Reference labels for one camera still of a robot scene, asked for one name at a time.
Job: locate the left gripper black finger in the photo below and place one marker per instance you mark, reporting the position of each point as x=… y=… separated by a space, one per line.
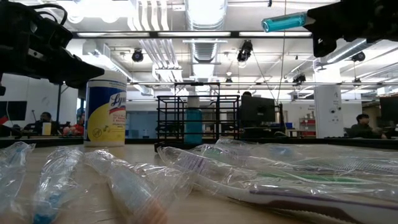
x=82 y=82
x=68 y=67

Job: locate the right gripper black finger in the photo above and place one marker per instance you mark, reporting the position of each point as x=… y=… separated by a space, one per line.
x=325 y=42
x=329 y=18

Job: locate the small white round object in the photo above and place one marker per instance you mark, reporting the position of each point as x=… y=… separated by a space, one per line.
x=284 y=22
x=193 y=124

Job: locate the blue toothbrush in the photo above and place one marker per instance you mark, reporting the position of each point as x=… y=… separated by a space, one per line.
x=56 y=183
x=14 y=174

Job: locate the orange toothbrush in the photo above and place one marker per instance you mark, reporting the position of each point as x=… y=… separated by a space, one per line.
x=136 y=189

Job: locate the green toothbrush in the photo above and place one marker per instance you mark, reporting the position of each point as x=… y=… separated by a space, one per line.
x=311 y=179
x=236 y=155

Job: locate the black ceiling spotlight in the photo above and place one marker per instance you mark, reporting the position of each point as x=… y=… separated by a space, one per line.
x=299 y=78
x=358 y=56
x=245 y=49
x=137 y=55

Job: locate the Lysol wipes canister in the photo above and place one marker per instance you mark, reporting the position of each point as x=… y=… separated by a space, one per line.
x=105 y=118

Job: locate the yellow cup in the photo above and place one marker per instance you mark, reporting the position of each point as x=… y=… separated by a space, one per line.
x=46 y=129

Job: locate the black computer monitor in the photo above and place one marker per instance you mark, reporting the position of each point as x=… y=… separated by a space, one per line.
x=390 y=109
x=258 y=110
x=14 y=110

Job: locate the white round column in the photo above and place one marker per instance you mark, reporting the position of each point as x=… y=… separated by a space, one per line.
x=328 y=112

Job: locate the red storage shelf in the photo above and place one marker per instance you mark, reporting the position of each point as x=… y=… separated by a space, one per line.
x=308 y=123

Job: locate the silver ventilation duct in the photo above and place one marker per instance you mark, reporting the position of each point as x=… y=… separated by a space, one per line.
x=205 y=18

